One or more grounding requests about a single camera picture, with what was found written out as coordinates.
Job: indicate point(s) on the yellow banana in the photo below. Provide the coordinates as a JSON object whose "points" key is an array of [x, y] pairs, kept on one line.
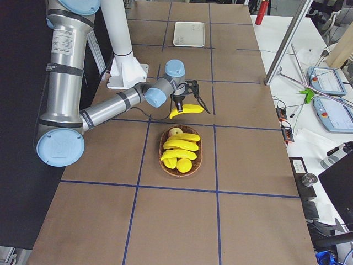
{"points": [[187, 110], [178, 153], [185, 136], [180, 144]]}

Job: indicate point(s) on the brown wicker basket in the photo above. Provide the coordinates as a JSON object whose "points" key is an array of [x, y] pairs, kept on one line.
{"points": [[195, 163]]}

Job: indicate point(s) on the aluminium frame post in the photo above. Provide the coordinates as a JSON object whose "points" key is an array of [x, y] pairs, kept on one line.
{"points": [[287, 40]]}

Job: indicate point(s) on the green clip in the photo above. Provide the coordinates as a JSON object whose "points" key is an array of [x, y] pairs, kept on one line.
{"points": [[309, 94]]}

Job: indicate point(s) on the black monitor corner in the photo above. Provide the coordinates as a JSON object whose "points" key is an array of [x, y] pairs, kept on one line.
{"points": [[337, 183]]}

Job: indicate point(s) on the red cylinder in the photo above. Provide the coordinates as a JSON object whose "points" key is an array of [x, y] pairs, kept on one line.
{"points": [[261, 12]]}

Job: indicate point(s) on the blue teach pendant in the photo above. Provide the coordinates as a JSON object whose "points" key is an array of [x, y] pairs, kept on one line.
{"points": [[334, 116], [326, 80]]}

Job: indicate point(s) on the metal cylinder weight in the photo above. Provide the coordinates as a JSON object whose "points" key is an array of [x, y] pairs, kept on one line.
{"points": [[309, 179]]}

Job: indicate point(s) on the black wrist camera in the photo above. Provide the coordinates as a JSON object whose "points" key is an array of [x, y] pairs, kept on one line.
{"points": [[192, 87]]}

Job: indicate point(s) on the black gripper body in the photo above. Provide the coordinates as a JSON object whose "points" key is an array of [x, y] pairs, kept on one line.
{"points": [[178, 98]]}

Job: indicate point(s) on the far blue teach pendant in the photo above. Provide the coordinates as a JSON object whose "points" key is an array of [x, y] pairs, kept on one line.
{"points": [[326, 80]]}

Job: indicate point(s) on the yellow lemon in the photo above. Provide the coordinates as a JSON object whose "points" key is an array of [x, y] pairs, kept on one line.
{"points": [[184, 165]]}

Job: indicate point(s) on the near blue teach pendant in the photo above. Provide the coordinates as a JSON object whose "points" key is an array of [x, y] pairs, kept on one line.
{"points": [[334, 116]]}

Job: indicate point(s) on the orange black connector block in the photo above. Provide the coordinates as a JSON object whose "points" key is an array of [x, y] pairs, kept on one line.
{"points": [[281, 114]]}

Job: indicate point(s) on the white support column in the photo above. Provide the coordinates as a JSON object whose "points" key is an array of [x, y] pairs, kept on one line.
{"points": [[126, 70]]}

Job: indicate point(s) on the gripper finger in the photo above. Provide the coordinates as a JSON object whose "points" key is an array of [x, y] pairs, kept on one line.
{"points": [[179, 106], [202, 103]]}

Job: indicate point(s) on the white plastic tray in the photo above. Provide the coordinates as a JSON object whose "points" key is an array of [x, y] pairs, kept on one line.
{"points": [[189, 34]]}

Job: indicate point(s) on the yellow mango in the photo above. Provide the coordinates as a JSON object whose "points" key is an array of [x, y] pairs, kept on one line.
{"points": [[170, 162]]}

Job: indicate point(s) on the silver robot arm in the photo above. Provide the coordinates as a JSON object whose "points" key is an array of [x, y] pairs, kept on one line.
{"points": [[61, 127]]}

